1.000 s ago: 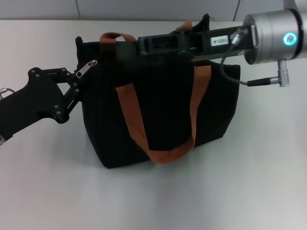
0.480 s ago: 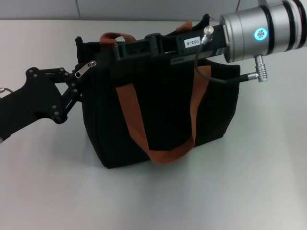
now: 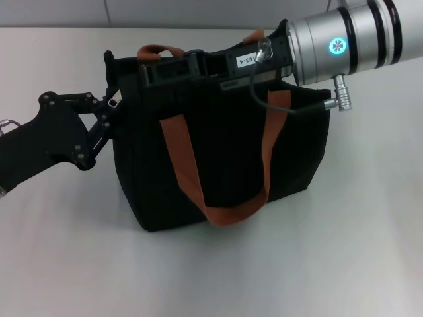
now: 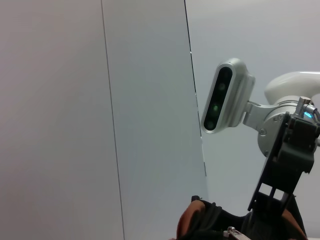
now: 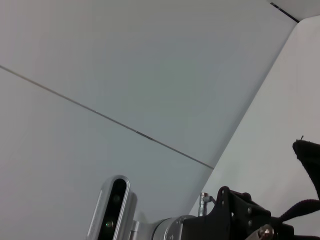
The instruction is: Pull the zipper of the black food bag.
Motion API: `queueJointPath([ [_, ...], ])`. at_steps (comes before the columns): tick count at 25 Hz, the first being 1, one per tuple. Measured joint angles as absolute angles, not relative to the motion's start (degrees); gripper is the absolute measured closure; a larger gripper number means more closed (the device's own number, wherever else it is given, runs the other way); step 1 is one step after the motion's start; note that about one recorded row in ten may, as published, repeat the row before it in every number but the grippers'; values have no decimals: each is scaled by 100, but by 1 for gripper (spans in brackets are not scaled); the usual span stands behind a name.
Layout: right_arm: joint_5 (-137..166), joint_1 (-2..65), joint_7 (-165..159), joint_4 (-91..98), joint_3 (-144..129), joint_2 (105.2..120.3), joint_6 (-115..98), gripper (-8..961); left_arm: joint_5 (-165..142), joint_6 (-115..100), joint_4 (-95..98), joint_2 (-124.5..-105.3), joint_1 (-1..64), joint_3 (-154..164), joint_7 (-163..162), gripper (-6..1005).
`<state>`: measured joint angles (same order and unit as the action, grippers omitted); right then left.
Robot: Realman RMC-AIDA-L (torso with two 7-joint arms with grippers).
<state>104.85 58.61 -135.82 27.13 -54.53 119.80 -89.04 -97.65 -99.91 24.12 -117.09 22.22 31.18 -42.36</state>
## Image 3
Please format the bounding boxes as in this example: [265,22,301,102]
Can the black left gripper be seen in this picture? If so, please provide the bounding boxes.
[0,90,117,196]

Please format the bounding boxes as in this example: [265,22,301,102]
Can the black food bag brown handles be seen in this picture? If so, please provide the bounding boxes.
[102,19,332,234]

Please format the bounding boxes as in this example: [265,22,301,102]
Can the right gripper cable with connectors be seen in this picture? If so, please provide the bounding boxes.
[249,37,355,115]

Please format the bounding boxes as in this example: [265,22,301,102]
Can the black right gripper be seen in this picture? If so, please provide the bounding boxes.
[141,32,295,90]

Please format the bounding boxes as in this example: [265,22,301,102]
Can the left gripper cable with connector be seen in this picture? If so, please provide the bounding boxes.
[0,118,22,137]

